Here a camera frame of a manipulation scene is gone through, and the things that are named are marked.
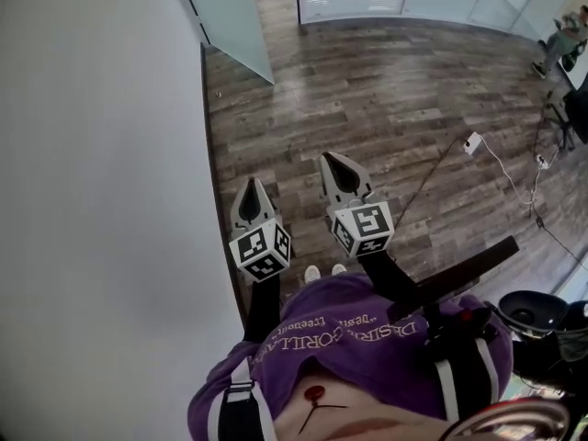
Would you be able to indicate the person's white shoe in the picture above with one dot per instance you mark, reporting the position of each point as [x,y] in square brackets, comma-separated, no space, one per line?
[312,274]
[339,269]

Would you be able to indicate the purple printed shirt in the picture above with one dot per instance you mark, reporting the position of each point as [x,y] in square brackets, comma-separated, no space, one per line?
[367,361]

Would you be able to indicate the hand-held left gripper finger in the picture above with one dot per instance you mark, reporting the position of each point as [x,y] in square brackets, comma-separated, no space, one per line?
[237,211]
[270,209]

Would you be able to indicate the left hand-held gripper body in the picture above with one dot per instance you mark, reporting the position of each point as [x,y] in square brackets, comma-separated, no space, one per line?
[257,251]

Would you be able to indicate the person's left white shoe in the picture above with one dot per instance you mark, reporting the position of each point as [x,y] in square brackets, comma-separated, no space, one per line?
[312,274]

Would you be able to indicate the small white plug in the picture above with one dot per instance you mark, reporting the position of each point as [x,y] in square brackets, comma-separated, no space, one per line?
[542,161]

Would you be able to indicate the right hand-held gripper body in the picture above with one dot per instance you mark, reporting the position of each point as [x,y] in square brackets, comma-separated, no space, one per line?
[367,225]

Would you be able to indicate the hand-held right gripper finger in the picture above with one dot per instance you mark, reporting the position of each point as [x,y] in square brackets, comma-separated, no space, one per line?
[363,179]
[325,182]

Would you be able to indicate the black round device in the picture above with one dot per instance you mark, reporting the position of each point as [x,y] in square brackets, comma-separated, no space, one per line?
[533,315]

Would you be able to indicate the person's face and neck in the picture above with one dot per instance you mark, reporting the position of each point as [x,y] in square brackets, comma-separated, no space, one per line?
[367,416]

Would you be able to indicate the person's right forearm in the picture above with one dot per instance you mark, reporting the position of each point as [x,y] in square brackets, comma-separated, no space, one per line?
[390,283]

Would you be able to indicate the person's left forearm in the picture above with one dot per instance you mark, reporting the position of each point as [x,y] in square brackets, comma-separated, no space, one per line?
[264,306]

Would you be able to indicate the person's right white shoe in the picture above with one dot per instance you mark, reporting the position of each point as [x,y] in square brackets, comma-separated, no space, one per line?
[339,269]

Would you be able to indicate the frosted glass door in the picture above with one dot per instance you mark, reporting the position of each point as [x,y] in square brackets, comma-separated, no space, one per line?
[229,16]

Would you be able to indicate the black chair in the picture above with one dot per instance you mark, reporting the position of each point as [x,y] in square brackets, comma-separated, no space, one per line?
[576,113]

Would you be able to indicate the person's eyeglasses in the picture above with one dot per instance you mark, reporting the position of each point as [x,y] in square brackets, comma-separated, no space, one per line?
[505,414]

